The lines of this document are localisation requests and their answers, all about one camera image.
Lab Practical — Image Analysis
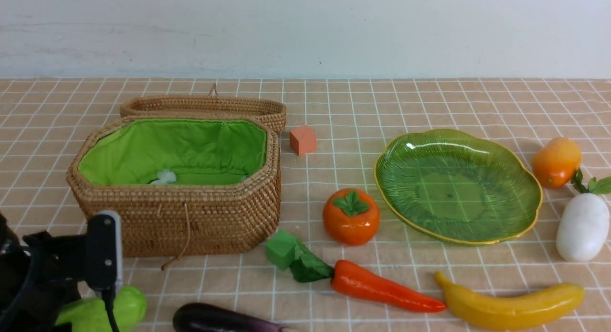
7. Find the yellow banana toy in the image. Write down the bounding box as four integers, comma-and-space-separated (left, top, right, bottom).
433, 272, 586, 331

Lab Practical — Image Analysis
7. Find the orange yellow mango toy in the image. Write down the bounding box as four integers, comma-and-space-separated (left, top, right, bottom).
532, 138, 582, 189

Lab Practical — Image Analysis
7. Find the orange carrot toy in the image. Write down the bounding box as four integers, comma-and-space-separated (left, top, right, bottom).
289, 253, 446, 313

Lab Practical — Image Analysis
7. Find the white radish toy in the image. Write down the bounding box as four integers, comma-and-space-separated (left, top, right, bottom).
556, 169, 611, 262

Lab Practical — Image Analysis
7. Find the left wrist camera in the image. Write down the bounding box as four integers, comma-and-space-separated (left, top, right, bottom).
84, 210, 124, 294

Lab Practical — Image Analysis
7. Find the green glass leaf plate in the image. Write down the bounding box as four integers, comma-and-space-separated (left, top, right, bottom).
373, 129, 543, 246

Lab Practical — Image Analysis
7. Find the purple eggplant toy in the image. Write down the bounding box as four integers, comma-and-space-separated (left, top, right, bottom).
172, 303, 297, 332

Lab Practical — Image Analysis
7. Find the checkered beige tablecloth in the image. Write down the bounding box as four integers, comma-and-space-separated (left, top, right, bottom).
0, 78, 610, 332

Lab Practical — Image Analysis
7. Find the woven wicker basket green lining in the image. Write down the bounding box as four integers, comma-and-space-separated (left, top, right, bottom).
66, 114, 282, 258

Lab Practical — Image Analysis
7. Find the woven wicker basket lid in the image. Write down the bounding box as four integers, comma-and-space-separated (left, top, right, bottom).
119, 84, 286, 133

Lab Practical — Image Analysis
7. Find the orange persimmon toy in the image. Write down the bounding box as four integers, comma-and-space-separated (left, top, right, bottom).
322, 188, 380, 246

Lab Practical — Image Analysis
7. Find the green foam cube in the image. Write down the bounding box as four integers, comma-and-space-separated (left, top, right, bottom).
265, 230, 301, 271

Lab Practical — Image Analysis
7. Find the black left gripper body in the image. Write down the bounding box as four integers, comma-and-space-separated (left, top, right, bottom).
1, 216, 90, 332

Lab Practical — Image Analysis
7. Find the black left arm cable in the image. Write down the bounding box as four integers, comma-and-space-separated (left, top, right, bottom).
101, 289, 121, 332

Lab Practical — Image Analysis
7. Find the green bitter gourd toy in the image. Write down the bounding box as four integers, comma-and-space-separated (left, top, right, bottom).
53, 286, 147, 332

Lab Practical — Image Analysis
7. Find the orange foam cube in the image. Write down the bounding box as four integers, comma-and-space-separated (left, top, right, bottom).
289, 125, 318, 156

